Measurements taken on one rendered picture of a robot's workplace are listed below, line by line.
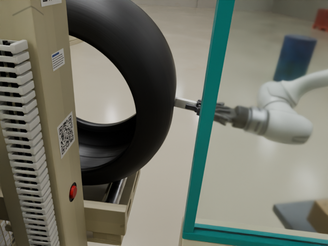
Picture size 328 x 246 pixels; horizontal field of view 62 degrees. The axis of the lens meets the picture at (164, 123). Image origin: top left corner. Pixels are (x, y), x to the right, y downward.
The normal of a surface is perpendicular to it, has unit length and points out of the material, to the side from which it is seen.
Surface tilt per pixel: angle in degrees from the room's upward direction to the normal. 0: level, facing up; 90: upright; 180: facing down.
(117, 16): 51
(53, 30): 90
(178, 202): 0
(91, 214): 90
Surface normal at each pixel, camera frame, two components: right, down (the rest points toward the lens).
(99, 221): -0.09, 0.47
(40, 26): 0.99, 0.11
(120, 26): 0.40, -0.17
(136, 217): 0.07, -0.88
